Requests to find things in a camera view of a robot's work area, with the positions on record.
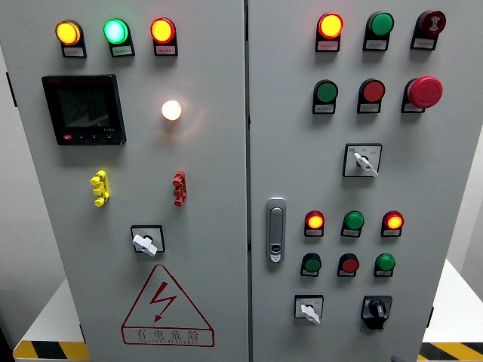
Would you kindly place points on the black knob turn switch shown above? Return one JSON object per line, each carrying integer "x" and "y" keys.
{"x": 377, "y": 310}

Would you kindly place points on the black cabinet hinge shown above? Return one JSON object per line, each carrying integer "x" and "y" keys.
{"x": 82, "y": 333}
{"x": 11, "y": 90}
{"x": 430, "y": 316}

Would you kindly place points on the black yellow striped tape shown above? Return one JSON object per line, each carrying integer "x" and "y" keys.
{"x": 50, "y": 351}
{"x": 453, "y": 351}

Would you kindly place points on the small white label plate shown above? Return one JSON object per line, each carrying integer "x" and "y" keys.
{"x": 423, "y": 43}
{"x": 74, "y": 51}
{"x": 345, "y": 274}
{"x": 349, "y": 233}
{"x": 368, "y": 108}
{"x": 166, "y": 50}
{"x": 323, "y": 108}
{"x": 313, "y": 232}
{"x": 390, "y": 232}
{"x": 327, "y": 45}
{"x": 122, "y": 50}
{"x": 375, "y": 44}
{"x": 308, "y": 273}
{"x": 411, "y": 108}
{"x": 382, "y": 274}

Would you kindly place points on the small green round lamp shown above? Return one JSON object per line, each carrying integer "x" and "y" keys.
{"x": 354, "y": 220}
{"x": 386, "y": 262}

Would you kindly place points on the small red push button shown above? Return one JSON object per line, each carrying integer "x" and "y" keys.
{"x": 349, "y": 264}

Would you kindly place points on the small green push button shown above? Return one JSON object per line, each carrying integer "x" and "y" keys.
{"x": 312, "y": 264}

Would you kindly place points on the small red round lamp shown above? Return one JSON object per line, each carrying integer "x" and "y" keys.
{"x": 315, "y": 220}
{"x": 393, "y": 220}

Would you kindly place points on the silver door lock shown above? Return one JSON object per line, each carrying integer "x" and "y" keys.
{"x": 276, "y": 229}

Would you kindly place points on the pale grey cabinet door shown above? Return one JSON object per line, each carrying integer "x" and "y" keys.
{"x": 415, "y": 181}
{"x": 211, "y": 169}

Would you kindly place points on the red warning triangle sticker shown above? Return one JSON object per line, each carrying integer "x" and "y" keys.
{"x": 162, "y": 299}

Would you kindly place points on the large red stop button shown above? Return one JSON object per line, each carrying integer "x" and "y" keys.
{"x": 425, "y": 92}

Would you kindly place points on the large red push button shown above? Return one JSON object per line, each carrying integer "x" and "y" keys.
{"x": 373, "y": 91}

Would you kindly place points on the large green push button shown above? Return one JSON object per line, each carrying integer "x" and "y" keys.
{"x": 327, "y": 91}

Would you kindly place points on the white round lamp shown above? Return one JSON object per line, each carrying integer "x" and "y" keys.
{"x": 171, "y": 110}

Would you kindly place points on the large dark green round lamp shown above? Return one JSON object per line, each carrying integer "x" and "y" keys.
{"x": 381, "y": 24}

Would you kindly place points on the dark red round buzzer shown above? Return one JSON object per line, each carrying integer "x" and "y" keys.
{"x": 432, "y": 22}

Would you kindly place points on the large red round lamp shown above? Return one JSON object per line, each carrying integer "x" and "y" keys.
{"x": 162, "y": 31}
{"x": 330, "y": 25}

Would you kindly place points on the black display meter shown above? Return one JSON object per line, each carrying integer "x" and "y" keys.
{"x": 85, "y": 109}

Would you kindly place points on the bright green round lamp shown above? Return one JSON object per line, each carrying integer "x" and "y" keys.
{"x": 115, "y": 31}

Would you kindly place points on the large yellow round lamp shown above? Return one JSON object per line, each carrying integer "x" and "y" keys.
{"x": 68, "y": 32}

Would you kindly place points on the large white lever turn switch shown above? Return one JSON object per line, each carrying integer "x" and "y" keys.
{"x": 364, "y": 162}

